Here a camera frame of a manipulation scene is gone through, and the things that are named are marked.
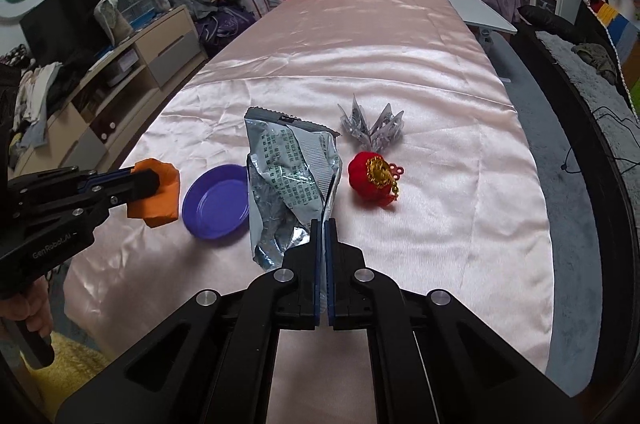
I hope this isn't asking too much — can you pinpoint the grey-green cloth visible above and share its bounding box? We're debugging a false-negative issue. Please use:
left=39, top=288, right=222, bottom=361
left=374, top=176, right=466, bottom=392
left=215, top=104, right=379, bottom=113
left=571, top=42, right=619, bottom=85

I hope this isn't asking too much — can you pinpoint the orange toy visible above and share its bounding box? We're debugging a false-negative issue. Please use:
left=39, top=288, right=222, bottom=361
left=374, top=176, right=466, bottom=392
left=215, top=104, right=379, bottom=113
left=126, top=157, right=181, bottom=229

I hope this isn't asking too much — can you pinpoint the black sofa with grey cover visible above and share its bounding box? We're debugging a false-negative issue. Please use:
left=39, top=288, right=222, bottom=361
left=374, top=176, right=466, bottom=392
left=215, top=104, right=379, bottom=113
left=515, top=4, right=640, bottom=257

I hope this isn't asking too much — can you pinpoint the purple plastic plate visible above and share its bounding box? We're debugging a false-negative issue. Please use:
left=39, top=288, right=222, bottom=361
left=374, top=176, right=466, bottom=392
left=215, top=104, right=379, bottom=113
left=181, top=163, right=251, bottom=248

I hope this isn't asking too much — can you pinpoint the folded silver foil paper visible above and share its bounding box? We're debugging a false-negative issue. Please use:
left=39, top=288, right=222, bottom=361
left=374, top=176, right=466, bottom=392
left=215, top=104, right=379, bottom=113
left=337, top=95, right=406, bottom=153

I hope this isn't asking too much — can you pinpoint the beige television cabinet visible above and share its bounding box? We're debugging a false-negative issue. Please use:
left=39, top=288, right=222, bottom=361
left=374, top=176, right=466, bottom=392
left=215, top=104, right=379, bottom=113
left=10, top=4, right=209, bottom=186

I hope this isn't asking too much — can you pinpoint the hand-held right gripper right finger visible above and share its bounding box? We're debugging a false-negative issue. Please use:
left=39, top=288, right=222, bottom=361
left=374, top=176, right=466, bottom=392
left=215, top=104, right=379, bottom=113
left=325, top=219, right=583, bottom=424

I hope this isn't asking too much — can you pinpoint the grey-blue rug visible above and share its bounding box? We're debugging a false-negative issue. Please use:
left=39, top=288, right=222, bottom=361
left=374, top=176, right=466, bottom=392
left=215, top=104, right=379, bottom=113
left=479, top=29, right=622, bottom=405

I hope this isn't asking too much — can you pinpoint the colourful striped crochet blanket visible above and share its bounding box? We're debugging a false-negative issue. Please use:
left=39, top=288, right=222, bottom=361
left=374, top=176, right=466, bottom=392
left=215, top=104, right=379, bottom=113
left=595, top=1, right=640, bottom=116

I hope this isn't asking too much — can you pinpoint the person's left hand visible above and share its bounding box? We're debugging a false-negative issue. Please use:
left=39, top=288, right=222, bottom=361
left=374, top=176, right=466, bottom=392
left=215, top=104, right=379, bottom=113
left=0, top=285, right=54, bottom=346

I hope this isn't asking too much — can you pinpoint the grey clothes heap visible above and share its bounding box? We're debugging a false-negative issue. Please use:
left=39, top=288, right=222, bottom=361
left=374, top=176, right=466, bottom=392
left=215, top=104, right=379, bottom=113
left=167, top=0, right=222, bottom=23

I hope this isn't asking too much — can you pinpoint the silver snack bag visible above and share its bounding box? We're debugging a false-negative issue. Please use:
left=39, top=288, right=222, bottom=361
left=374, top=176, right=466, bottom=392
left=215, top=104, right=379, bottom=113
left=243, top=106, right=343, bottom=273

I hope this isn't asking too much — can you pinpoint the purple bag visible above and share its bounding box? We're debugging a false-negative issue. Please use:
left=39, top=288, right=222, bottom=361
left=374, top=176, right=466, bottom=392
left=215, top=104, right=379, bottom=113
left=197, top=11, right=256, bottom=55

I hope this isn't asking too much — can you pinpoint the pet cage with grey cover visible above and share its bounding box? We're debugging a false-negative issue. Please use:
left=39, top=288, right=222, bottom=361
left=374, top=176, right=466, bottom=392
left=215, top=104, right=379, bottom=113
left=94, top=0, right=171, bottom=46

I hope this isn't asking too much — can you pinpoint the pile of clothes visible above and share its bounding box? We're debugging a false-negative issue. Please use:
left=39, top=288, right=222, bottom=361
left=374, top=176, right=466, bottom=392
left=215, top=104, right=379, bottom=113
left=0, top=46, right=67, bottom=151

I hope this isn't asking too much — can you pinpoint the black cable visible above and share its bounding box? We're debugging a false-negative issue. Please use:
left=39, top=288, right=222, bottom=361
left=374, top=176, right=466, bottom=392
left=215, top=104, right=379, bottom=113
left=560, top=104, right=637, bottom=173

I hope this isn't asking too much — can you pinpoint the yellow fluffy cloth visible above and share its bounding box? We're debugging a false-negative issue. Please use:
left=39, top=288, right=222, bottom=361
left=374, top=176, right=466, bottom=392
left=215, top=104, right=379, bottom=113
left=22, top=333, right=117, bottom=424

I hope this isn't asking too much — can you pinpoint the red lantern ornament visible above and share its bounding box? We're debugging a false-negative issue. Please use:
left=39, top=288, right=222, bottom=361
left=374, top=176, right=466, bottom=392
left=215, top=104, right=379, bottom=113
left=347, top=150, right=405, bottom=208

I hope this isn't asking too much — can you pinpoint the black television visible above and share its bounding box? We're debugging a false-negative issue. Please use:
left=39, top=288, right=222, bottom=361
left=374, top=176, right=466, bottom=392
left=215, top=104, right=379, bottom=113
left=19, top=0, right=151, bottom=68

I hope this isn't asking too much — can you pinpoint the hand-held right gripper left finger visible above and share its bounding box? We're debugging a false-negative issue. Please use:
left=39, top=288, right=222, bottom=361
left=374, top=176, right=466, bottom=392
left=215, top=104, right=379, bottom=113
left=55, top=219, right=327, bottom=424

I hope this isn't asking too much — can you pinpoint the pink satin cloth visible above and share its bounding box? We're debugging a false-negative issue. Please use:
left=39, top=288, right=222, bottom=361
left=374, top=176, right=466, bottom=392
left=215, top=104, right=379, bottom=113
left=62, top=0, right=557, bottom=424

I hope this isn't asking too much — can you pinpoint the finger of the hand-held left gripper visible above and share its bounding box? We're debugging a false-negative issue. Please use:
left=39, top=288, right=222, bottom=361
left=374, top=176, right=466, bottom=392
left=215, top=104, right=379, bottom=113
left=11, top=194, right=120, bottom=232
left=7, top=165, right=161, bottom=201

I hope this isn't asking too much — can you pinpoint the white folding table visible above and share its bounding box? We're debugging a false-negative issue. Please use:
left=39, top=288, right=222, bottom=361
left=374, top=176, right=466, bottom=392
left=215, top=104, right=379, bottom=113
left=439, top=0, right=519, bottom=43

